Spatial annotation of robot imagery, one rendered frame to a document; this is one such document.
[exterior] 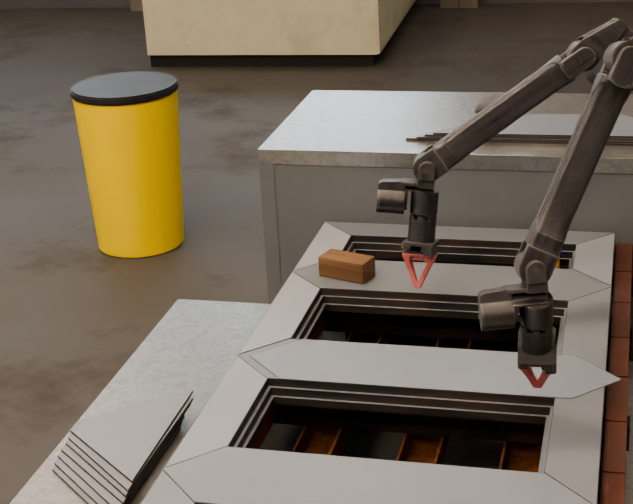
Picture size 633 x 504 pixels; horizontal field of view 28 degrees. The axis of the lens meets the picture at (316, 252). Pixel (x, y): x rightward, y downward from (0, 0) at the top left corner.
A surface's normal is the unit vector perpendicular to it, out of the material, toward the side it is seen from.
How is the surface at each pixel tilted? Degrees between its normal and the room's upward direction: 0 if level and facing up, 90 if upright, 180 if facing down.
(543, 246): 75
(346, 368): 0
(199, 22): 90
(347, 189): 90
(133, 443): 0
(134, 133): 93
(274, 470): 0
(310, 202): 90
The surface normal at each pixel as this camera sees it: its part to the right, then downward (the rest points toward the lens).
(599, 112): -0.09, 0.15
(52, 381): -0.05, -0.93
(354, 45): -0.20, 0.37
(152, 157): 0.54, 0.33
